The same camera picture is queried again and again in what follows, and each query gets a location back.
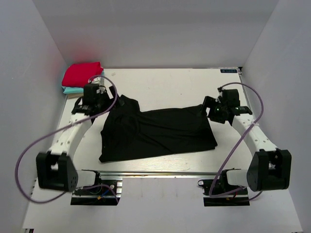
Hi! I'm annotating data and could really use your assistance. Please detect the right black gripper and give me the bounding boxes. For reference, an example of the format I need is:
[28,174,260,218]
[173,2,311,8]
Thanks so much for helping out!
[197,96,227,124]

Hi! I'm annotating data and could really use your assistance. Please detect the black t-shirt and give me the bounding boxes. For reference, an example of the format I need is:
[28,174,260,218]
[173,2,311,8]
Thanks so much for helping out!
[99,95,217,163]

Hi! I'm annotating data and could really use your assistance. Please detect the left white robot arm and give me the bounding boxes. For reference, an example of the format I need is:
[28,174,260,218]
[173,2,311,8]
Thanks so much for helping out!
[36,83,118,194]

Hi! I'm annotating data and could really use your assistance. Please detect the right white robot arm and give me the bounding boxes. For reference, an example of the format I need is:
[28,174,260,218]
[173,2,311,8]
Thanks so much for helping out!
[202,87,292,197]

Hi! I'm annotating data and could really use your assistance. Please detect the blue table label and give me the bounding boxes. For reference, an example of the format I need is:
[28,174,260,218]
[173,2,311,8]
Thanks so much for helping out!
[220,69,238,73]

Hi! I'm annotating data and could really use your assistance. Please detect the teal folded t-shirt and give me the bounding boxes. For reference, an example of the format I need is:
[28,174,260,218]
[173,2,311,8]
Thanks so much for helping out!
[62,69,104,94]

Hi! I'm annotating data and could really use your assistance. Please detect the red folded t-shirt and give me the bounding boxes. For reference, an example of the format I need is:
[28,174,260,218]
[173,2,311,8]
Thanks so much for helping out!
[62,62,104,88]

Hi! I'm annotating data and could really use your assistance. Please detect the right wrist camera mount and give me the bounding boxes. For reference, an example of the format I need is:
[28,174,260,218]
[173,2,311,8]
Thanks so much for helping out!
[217,87,224,103]

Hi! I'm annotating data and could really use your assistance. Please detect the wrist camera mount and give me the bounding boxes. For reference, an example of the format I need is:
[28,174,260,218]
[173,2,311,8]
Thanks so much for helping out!
[217,87,224,103]
[91,77,106,94]

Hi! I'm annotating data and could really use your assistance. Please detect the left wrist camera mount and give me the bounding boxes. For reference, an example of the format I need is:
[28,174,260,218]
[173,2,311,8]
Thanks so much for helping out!
[91,77,106,94]

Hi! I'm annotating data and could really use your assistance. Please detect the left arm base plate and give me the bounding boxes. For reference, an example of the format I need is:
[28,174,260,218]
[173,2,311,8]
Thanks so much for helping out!
[70,170,122,206]

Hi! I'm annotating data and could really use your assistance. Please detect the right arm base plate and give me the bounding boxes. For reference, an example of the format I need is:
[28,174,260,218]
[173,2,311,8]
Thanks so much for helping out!
[197,178,250,207]

